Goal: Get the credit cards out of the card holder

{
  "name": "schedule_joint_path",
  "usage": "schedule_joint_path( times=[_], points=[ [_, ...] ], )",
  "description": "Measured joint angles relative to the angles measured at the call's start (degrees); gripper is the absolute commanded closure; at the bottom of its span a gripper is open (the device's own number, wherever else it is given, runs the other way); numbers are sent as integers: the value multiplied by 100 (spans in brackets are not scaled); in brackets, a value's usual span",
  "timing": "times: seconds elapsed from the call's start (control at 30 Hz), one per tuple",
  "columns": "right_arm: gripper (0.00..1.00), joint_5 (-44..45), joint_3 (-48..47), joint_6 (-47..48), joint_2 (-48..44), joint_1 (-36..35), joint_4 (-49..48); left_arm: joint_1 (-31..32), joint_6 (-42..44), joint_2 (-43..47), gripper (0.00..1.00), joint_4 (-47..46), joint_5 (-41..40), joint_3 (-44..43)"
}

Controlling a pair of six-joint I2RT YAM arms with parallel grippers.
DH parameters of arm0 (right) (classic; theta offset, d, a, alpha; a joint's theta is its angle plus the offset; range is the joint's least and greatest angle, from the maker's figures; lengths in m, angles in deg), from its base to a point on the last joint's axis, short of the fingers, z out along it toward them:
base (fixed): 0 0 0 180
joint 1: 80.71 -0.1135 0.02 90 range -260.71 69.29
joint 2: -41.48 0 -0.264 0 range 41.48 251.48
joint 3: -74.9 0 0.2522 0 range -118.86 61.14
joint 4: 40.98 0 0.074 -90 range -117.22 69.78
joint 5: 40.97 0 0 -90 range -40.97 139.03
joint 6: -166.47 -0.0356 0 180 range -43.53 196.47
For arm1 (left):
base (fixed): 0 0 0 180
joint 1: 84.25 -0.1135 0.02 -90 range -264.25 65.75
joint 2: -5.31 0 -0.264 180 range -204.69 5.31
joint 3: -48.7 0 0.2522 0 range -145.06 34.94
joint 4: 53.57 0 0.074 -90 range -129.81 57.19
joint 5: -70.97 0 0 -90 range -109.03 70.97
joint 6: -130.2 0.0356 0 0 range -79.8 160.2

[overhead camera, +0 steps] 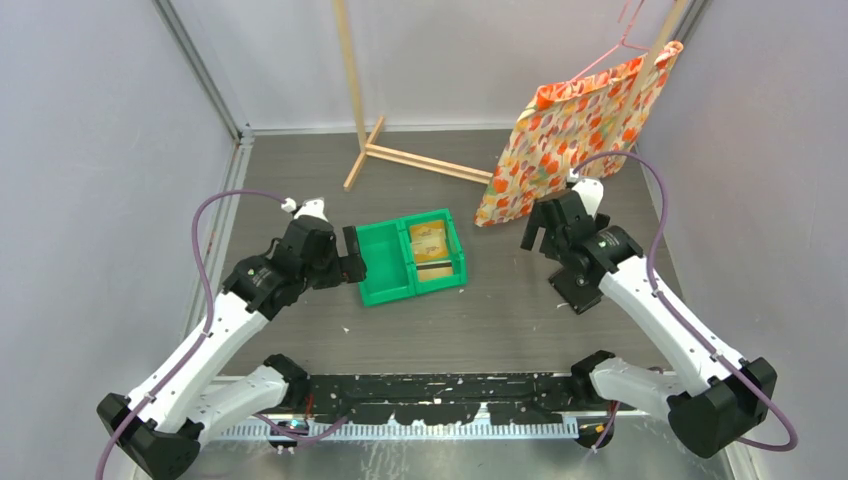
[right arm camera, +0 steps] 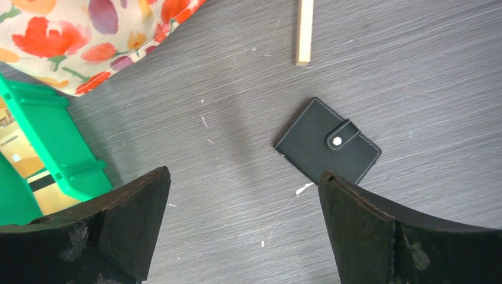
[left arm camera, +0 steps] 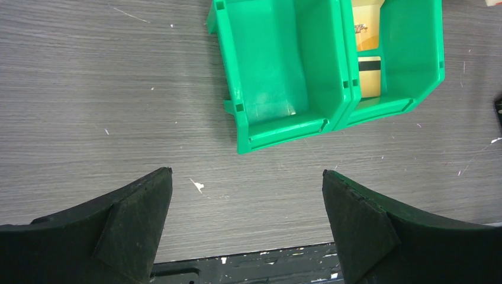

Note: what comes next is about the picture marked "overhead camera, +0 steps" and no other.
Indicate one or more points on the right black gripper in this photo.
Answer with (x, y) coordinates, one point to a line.
(535, 223)

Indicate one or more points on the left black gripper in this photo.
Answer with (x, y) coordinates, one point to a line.
(351, 268)

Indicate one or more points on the green plastic two-compartment bin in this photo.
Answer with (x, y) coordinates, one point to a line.
(391, 270)

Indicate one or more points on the black leather card holder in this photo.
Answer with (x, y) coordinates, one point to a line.
(578, 284)

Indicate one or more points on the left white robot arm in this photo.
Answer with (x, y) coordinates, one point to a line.
(164, 422)

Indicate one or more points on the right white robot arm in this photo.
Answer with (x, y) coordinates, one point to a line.
(715, 395)

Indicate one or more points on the gold patterned card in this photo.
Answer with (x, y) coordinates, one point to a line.
(428, 243)

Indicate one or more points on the gold card with stripe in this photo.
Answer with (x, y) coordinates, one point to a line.
(432, 271)

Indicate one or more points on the wooden drying rack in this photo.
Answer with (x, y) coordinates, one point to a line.
(367, 139)

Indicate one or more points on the floral orange cloth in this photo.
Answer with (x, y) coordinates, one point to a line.
(567, 122)

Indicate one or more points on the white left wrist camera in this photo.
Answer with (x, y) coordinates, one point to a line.
(312, 208)

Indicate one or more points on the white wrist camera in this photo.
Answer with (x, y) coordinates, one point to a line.
(312, 208)
(591, 193)

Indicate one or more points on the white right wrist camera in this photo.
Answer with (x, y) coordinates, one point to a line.
(591, 193)

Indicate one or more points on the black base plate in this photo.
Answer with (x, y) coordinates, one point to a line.
(439, 399)

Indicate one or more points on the aluminium corner frame post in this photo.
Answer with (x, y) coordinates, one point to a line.
(238, 130)

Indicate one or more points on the slotted metal rail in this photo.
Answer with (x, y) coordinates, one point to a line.
(478, 429)

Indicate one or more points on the pink wire hanger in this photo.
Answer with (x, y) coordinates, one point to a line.
(622, 43)

